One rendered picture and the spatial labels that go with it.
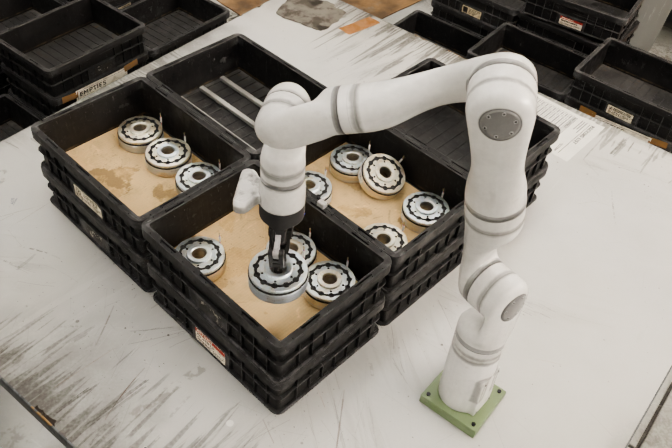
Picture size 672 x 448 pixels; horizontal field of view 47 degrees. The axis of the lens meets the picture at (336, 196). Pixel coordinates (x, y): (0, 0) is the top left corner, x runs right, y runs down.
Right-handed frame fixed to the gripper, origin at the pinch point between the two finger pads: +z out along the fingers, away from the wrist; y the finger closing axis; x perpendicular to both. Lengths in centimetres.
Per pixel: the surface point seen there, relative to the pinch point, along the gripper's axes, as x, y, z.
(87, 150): 51, 40, 17
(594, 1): -98, 204, 51
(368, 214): -14.7, 30.8, 17.3
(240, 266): 9.8, 11.5, 17.1
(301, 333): -5.2, -10.2, 7.2
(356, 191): -11.5, 37.7, 17.3
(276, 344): -1.4, -13.0, 7.2
